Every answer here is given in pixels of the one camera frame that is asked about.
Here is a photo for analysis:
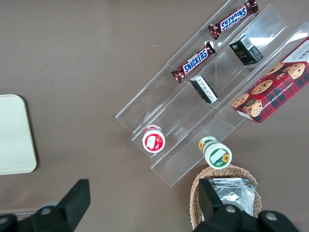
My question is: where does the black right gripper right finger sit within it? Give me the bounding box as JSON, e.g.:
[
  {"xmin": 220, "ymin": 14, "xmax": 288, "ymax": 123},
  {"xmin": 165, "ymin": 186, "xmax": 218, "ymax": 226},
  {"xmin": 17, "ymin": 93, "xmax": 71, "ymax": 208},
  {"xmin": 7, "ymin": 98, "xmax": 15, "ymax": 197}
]
[{"xmin": 193, "ymin": 178, "xmax": 300, "ymax": 232}]

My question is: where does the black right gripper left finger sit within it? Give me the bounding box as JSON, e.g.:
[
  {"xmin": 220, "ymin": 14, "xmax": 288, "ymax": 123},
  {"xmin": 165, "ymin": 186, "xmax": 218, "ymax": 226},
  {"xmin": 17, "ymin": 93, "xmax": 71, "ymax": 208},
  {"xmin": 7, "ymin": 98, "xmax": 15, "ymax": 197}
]
[{"xmin": 0, "ymin": 178, "xmax": 91, "ymax": 232}]

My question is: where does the oval wicker basket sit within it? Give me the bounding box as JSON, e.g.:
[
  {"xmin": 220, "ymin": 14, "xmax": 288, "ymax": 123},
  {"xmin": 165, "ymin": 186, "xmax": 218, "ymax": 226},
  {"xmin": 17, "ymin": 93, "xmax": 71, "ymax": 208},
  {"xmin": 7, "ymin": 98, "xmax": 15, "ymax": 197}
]
[{"xmin": 189, "ymin": 163, "xmax": 262, "ymax": 232}]

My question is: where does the beige plastic tray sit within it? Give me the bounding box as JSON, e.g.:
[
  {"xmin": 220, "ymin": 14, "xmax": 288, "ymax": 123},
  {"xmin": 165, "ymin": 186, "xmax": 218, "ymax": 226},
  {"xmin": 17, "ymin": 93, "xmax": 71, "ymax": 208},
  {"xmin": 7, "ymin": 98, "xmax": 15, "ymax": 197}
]
[{"xmin": 0, "ymin": 94, "xmax": 38, "ymax": 175}]

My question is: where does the foil container stack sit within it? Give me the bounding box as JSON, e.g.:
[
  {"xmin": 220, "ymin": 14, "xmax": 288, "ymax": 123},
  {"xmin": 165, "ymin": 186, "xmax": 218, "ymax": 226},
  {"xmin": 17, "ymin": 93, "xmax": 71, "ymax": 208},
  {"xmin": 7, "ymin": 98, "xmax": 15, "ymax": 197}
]
[{"xmin": 208, "ymin": 177, "xmax": 257, "ymax": 218}]

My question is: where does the green lid cup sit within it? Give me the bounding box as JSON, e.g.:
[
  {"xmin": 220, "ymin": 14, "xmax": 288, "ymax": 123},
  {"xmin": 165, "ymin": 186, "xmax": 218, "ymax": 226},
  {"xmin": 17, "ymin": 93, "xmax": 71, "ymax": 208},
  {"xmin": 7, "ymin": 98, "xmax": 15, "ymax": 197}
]
[{"xmin": 198, "ymin": 135, "xmax": 233, "ymax": 169}]

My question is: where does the red lid cup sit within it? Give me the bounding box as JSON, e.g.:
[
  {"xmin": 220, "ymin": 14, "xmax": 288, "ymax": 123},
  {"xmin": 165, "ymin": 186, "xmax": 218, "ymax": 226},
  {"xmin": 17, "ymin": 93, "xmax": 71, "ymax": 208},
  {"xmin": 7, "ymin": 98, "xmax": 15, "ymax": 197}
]
[{"xmin": 141, "ymin": 124, "xmax": 167, "ymax": 154}]

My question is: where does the clear acrylic step shelf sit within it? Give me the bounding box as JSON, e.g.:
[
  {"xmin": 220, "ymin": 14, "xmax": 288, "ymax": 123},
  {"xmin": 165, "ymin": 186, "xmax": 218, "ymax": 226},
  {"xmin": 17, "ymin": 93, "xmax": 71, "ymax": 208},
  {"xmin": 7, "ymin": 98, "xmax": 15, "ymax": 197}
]
[{"xmin": 114, "ymin": 0, "xmax": 309, "ymax": 188}]

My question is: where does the small black box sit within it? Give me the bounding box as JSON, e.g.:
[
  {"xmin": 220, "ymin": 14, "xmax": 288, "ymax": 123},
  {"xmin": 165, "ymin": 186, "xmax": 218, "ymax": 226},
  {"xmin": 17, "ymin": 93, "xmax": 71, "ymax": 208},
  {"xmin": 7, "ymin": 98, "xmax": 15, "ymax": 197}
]
[
  {"xmin": 228, "ymin": 34, "xmax": 264, "ymax": 66},
  {"xmin": 189, "ymin": 75, "xmax": 219, "ymax": 105}
]

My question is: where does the red plaid cookie box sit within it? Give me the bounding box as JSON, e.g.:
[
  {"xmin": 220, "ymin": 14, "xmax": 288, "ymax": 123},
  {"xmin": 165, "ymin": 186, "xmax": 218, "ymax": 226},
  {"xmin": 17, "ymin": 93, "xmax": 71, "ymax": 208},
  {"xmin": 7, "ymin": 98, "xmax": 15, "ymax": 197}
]
[{"xmin": 231, "ymin": 36, "xmax": 309, "ymax": 124}]

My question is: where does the snickers bar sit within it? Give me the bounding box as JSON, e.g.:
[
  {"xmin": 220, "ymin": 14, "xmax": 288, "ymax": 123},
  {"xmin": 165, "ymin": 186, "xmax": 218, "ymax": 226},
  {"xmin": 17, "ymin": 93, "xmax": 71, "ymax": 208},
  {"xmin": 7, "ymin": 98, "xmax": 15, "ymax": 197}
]
[
  {"xmin": 208, "ymin": 0, "xmax": 259, "ymax": 40},
  {"xmin": 170, "ymin": 41, "xmax": 216, "ymax": 84}
]

